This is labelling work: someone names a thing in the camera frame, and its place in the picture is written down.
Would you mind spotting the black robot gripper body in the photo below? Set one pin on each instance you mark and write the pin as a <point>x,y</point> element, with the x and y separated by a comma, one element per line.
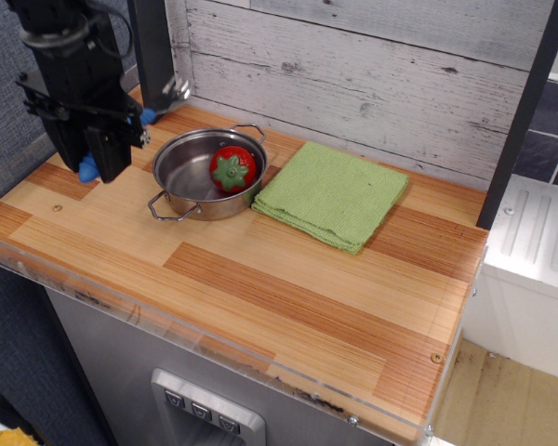
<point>82,90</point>

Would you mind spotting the dark right frame post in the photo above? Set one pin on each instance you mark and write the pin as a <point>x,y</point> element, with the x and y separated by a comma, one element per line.
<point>534,87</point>

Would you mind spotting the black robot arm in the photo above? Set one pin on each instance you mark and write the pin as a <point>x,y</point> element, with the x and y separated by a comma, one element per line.
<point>65,25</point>

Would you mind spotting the green folded cloth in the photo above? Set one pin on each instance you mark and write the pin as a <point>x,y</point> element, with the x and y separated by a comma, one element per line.
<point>336,197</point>

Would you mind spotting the grey toy fridge cabinet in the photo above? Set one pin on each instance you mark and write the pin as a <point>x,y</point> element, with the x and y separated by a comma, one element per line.
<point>118,359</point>

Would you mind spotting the white toy sink unit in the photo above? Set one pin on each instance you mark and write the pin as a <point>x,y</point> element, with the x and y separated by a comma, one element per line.
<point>514,307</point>

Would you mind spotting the dark left frame post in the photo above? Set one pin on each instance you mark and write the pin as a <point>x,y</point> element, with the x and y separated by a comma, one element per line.
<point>152,46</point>

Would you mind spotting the clear acrylic table edge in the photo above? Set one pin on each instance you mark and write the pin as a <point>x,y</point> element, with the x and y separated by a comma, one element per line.
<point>395,429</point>

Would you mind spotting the blue handled metal fork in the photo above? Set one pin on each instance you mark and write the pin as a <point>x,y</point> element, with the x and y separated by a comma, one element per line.
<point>173,94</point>

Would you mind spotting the silver dispenser button panel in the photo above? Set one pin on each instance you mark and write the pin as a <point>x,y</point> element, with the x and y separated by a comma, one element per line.
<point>193,415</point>

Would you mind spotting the dark frame post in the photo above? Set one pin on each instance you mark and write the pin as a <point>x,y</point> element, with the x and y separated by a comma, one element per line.
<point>152,46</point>
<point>534,87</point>

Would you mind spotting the yellow object at corner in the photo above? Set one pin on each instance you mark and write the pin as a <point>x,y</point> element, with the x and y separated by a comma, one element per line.
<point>16,437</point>

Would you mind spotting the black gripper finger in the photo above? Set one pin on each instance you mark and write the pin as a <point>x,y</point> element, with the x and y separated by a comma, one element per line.
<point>106,158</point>
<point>68,138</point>

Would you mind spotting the red toy tomato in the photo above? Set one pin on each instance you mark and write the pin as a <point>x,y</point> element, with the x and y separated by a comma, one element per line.
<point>233,169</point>

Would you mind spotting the stainless steel pot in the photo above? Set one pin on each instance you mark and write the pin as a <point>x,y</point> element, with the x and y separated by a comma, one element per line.
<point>181,169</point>

